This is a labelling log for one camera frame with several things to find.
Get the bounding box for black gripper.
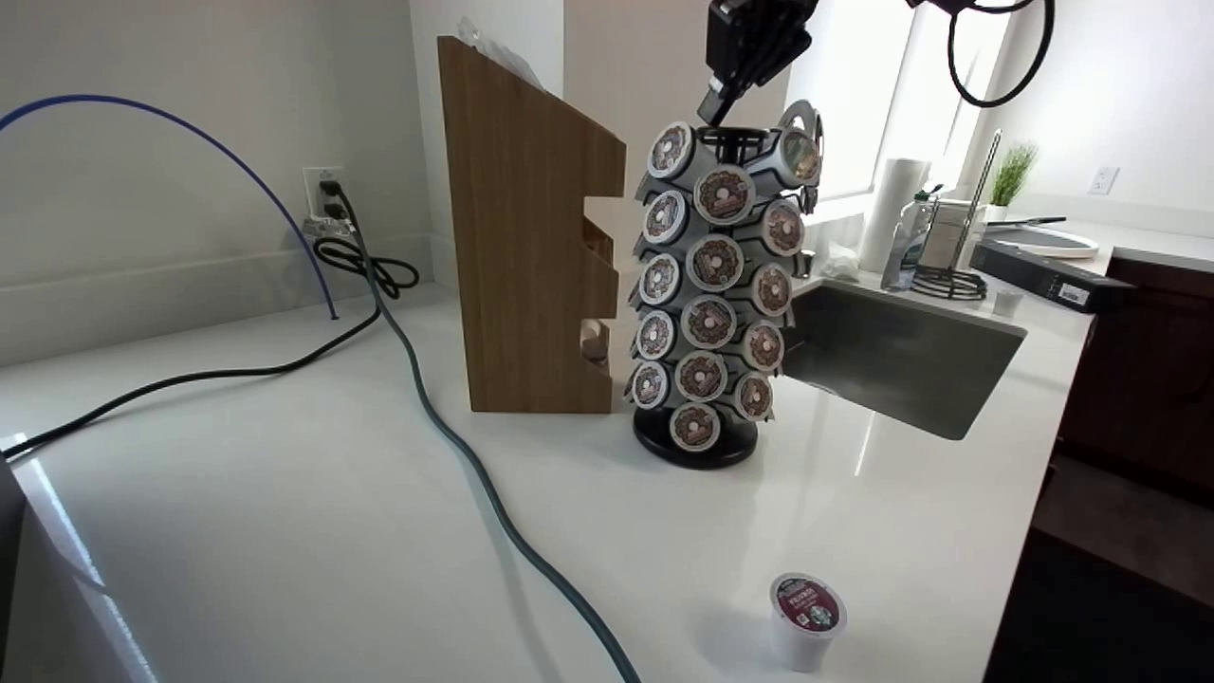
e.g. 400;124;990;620
697;0;821;128

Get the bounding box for black wire pod rack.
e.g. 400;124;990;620
627;95;827;476

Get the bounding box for white paper towel roll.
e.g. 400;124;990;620
857;156;935;278

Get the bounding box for white paper sheets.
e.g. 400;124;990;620
451;17;546;89

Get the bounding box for clear soap bottle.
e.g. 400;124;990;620
881;186;935;294

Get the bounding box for wooden tiered organizer stand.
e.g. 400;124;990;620
438;33;630;419

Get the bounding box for small tan round object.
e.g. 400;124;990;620
578;315;611;372

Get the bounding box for small green plant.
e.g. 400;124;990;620
988;139;1041;211

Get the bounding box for steel sink basin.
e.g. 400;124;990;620
779;278;1032;443

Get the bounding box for loose red lid coffee pod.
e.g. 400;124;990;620
765;571;851;674

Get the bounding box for dark brown cabinet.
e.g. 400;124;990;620
984;249;1214;683

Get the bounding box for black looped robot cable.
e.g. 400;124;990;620
945;0;1060;115

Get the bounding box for white wall outlet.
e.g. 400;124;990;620
298;163;348;230

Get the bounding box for teal cable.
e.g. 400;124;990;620
371;294;646;683

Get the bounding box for blue cable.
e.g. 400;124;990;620
0;90;347;323

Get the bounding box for black power cable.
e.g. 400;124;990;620
0;178;426;467

